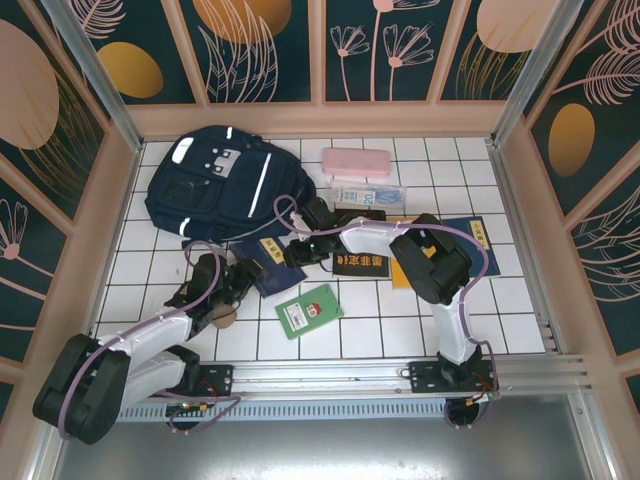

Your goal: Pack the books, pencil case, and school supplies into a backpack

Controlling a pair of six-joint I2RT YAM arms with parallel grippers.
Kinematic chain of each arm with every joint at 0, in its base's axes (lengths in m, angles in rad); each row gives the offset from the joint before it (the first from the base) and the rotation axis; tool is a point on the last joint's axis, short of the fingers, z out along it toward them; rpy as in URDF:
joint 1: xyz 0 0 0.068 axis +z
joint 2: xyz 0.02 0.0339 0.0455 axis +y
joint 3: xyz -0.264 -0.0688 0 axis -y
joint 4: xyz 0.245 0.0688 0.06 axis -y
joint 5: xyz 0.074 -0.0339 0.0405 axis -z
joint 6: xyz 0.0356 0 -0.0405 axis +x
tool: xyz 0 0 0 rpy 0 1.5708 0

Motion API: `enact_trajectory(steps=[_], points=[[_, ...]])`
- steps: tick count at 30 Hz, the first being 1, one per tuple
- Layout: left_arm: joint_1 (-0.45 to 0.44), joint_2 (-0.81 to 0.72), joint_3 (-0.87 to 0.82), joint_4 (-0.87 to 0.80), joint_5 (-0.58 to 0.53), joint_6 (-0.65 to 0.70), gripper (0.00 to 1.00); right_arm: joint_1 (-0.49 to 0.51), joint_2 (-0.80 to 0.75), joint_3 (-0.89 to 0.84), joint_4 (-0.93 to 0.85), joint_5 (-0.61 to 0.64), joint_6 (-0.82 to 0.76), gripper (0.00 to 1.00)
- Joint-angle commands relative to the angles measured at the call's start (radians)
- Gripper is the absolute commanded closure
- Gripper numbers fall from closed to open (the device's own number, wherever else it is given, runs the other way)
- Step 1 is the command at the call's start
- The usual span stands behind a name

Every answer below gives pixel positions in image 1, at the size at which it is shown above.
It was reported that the navy book with yellow label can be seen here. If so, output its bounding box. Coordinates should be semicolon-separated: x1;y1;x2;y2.
229;234;307;300
442;215;501;279

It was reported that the black book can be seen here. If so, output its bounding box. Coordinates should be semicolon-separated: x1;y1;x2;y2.
332;208;394;280

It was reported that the green notebook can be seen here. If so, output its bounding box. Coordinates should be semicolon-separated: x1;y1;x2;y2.
274;283;345;341

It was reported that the clear plastic stationery pack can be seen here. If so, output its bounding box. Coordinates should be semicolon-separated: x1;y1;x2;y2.
324;182;407;207

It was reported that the pink pencil case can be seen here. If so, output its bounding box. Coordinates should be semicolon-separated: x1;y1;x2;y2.
321;147;391;179

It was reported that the navy blue backpack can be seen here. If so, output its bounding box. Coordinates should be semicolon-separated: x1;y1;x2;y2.
144;124;317;241

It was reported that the grey metal sheet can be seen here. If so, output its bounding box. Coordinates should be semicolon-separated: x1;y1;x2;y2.
29;419;619;480

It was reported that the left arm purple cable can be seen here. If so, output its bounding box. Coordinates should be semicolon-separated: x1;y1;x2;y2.
58;242;242;441

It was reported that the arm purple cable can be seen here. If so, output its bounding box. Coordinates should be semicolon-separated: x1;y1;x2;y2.
273;195;501;431
58;242;242;441

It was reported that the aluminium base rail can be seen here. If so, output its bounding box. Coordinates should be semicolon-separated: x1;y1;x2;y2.
47;353;594;404

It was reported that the slotted grey cable duct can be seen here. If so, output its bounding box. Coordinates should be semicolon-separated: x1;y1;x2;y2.
67;402;584;424

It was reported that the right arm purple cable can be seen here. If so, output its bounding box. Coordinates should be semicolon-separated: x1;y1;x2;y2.
273;195;501;431

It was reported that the aluminium frame post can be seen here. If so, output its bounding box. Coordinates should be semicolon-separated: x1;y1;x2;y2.
39;0;145;154
491;0;586;147

